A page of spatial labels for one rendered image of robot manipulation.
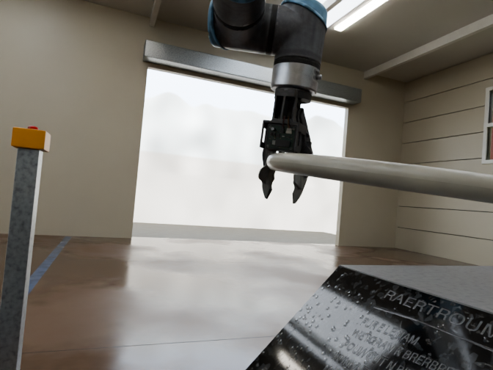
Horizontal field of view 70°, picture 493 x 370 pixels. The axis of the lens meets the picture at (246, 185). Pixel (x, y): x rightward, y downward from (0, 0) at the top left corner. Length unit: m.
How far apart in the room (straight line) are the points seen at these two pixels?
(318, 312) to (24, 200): 1.48
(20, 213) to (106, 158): 4.99
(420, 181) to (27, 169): 1.54
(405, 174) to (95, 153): 6.38
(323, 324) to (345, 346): 0.04
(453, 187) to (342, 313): 0.17
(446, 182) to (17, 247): 1.59
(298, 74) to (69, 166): 6.14
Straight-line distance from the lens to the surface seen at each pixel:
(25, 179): 1.72
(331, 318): 0.37
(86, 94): 6.83
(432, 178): 0.42
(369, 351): 0.33
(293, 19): 0.71
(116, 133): 6.70
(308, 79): 0.69
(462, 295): 0.35
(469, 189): 0.43
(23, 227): 1.73
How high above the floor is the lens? 0.87
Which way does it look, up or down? 2 degrees up
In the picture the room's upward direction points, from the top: 5 degrees clockwise
